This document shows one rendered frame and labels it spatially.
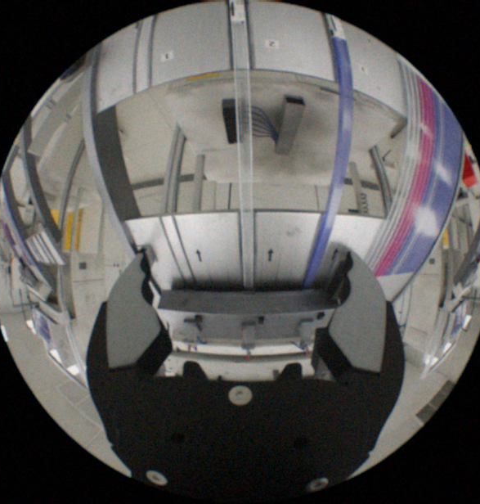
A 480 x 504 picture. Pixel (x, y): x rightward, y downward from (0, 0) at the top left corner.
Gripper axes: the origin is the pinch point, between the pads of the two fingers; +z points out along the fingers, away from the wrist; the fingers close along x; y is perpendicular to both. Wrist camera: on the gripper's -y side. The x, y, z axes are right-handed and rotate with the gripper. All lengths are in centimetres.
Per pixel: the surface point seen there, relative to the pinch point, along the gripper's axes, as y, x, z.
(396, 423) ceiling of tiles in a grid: 190, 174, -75
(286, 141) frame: -8, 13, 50
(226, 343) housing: 32.2, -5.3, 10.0
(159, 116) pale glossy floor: -41, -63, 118
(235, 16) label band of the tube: -23.8, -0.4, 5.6
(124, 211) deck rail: 0.9, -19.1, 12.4
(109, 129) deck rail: -12.8, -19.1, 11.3
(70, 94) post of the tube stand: -36, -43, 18
